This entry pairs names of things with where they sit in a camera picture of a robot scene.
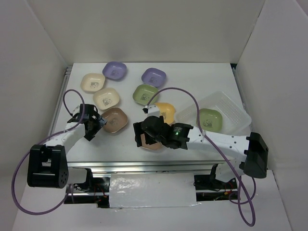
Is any purple panda plate right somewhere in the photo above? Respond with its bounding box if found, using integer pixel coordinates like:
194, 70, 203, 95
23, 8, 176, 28
141, 68, 167, 88

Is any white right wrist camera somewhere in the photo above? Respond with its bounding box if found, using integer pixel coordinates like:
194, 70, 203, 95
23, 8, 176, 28
142, 105, 160, 117

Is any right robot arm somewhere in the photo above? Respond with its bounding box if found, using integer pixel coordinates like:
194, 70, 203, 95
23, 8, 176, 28
133, 116, 269, 189

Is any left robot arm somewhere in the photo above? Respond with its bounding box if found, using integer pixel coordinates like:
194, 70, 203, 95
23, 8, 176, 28
27, 104, 107, 189

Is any cream panda plate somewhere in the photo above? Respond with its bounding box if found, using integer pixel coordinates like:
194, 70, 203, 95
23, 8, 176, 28
93, 88, 120, 110
80, 73, 105, 93

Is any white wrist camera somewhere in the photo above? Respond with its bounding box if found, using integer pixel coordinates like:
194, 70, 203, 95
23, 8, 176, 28
67, 104, 83, 123
142, 105, 160, 117

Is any yellow panda plate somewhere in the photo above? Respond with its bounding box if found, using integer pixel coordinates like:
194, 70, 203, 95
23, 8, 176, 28
155, 103, 175, 125

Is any white foam cover panel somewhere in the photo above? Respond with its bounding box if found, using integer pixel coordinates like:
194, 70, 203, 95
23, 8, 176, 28
109, 173, 197, 208

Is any purple panda plate left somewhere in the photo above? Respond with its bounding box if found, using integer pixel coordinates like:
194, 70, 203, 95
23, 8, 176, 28
102, 61, 127, 81

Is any cream panda plate upper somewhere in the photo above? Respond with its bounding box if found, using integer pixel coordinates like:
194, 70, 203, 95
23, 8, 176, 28
80, 73, 105, 93

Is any purple panda plate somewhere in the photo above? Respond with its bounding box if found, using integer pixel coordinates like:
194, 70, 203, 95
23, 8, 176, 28
102, 61, 127, 81
141, 68, 167, 88

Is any green panda plate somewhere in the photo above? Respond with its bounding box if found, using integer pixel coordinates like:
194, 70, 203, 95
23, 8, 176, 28
132, 84, 158, 105
199, 108, 223, 132

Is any brown panda plate front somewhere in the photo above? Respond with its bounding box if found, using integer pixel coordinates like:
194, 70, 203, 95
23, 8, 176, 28
141, 134, 162, 151

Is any brown panda plate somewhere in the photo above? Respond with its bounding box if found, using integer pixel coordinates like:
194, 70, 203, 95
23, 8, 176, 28
141, 134, 162, 151
101, 107, 128, 133

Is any white perforated plastic bin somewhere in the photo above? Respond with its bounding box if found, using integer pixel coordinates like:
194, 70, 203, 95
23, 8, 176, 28
176, 91, 252, 135

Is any cream panda plate lower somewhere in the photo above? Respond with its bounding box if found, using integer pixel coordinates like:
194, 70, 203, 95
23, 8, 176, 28
93, 88, 120, 110

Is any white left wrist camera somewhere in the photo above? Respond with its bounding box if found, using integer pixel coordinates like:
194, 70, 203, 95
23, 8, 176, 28
67, 104, 83, 123

